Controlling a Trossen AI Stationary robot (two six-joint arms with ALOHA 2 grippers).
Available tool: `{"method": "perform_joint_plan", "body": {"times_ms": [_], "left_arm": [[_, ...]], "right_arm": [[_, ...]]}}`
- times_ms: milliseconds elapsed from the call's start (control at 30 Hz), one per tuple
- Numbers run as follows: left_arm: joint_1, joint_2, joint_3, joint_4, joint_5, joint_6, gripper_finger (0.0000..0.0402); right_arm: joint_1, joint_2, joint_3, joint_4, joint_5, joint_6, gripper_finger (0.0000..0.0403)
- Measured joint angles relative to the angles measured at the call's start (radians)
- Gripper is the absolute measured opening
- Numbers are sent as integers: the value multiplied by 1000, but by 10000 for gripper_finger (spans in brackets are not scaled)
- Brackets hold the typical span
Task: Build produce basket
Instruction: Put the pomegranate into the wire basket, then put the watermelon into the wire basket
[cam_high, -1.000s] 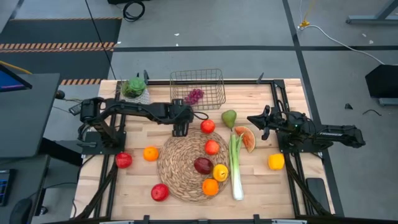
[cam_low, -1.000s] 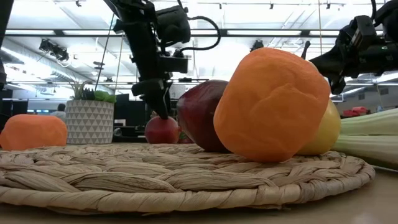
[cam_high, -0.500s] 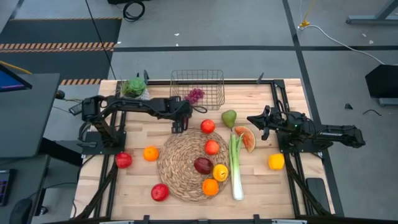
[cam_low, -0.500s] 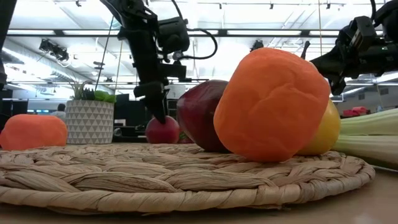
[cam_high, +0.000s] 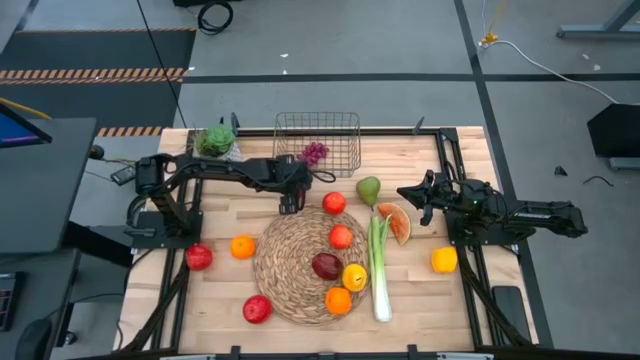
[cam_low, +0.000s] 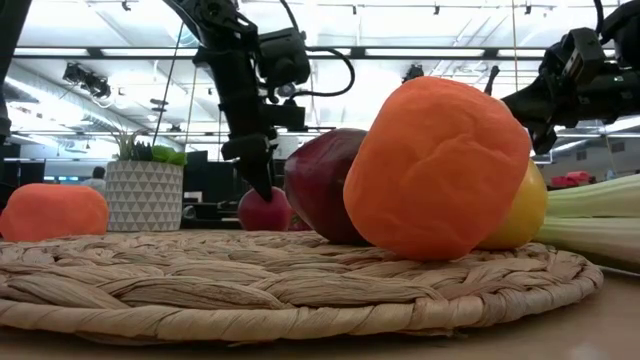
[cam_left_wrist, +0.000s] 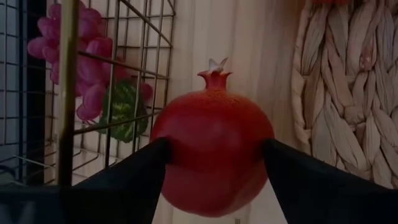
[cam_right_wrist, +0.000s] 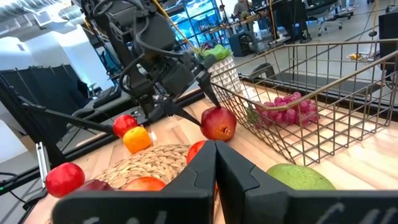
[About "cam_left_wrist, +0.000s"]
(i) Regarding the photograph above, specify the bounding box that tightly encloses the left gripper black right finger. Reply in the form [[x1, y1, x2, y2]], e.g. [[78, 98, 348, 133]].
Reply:
[[262, 138, 398, 224]]

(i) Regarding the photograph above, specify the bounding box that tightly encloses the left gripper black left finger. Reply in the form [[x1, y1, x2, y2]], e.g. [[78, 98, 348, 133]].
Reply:
[[0, 138, 172, 224]]

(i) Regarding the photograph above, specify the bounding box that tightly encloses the red pomegranate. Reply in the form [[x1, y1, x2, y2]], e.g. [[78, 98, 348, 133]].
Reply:
[[149, 57, 276, 218]]

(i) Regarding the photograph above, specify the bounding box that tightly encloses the watermelon slice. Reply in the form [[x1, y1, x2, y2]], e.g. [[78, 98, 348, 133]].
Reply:
[[98, 79, 150, 144]]

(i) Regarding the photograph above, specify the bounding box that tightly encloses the round woven placemat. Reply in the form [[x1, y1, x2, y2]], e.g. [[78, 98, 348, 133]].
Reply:
[[290, 0, 398, 190]]

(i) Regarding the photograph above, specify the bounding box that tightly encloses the purple grape bunch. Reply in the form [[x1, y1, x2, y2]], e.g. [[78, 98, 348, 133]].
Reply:
[[27, 1, 155, 122]]

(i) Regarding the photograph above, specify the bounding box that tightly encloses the gold wire basket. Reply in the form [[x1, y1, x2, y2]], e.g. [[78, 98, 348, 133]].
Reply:
[[0, 0, 177, 187]]

